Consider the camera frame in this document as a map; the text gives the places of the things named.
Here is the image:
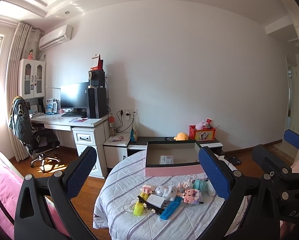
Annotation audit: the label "white air conditioner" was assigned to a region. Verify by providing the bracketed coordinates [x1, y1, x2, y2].
[38, 24, 73, 51]

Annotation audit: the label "black floor scale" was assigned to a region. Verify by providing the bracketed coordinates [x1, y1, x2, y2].
[224, 155, 242, 166]

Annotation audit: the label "black computer monitor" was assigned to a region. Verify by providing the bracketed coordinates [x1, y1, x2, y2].
[61, 82, 89, 109]

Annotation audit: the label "wall power sockets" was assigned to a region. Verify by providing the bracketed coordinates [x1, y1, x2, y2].
[119, 109, 138, 117]

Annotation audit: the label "black speaker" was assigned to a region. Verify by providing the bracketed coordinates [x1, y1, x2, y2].
[88, 70, 105, 87]

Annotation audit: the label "blue highlighter marker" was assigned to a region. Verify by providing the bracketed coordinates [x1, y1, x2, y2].
[160, 197, 182, 220]

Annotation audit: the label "clear tissue pack box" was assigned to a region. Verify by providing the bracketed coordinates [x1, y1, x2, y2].
[159, 155, 173, 165]

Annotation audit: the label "snack bag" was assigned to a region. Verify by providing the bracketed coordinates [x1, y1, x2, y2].
[130, 126, 138, 142]

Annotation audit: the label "doll on cabinet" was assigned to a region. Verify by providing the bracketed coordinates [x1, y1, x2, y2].
[27, 49, 34, 60]

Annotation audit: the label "yellow highlighter marker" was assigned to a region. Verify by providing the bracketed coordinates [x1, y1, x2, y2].
[133, 193, 149, 216]

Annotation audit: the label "small pink white block toy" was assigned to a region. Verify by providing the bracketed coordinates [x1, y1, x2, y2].
[141, 184, 155, 194]

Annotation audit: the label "white paw print dish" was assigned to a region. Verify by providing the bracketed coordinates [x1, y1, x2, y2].
[206, 180, 216, 197]

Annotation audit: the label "white rabbit figurine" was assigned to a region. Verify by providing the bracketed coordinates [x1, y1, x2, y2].
[155, 185, 178, 202]

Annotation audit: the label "pink bedding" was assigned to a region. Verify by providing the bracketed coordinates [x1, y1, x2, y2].
[0, 142, 71, 240]

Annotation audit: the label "black keyboard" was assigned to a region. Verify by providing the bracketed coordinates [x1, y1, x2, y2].
[62, 111, 87, 118]

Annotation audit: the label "black office chair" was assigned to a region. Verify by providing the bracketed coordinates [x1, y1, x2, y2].
[9, 96, 61, 173]

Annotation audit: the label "pink and green box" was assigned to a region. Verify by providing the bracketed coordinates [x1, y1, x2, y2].
[145, 140, 203, 177]

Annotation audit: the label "orange cap bottle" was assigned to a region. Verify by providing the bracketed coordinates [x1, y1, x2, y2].
[108, 116, 116, 137]

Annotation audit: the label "teal brush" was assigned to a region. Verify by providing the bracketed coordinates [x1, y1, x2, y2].
[193, 179, 207, 191]

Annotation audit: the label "black white tv cabinet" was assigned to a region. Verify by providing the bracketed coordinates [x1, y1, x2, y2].
[103, 132, 224, 170]

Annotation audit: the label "pink plush toy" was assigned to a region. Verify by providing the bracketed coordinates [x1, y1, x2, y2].
[195, 121, 205, 131]

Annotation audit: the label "black hair clip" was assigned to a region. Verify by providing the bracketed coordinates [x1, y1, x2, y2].
[137, 195, 165, 215]

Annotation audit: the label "red storage box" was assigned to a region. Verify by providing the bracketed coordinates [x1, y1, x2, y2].
[188, 125, 216, 142]

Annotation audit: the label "pink pig doll figurine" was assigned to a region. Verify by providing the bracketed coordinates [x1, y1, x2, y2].
[177, 178, 193, 193]

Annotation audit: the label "white desk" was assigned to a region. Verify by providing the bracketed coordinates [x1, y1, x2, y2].
[31, 114, 109, 179]

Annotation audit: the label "beige curtain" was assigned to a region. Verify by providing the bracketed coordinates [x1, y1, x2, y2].
[5, 22, 44, 163]

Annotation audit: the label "red paper bag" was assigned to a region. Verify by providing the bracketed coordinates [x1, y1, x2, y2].
[90, 54, 104, 71]

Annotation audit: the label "orange octopus plush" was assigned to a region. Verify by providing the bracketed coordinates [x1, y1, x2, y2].
[173, 132, 188, 141]

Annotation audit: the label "black computer tower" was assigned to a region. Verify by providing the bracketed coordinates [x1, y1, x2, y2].
[87, 87, 107, 119]

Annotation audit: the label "white glass door cabinet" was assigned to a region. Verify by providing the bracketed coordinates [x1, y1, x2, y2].
[18, 59, 46, 99]

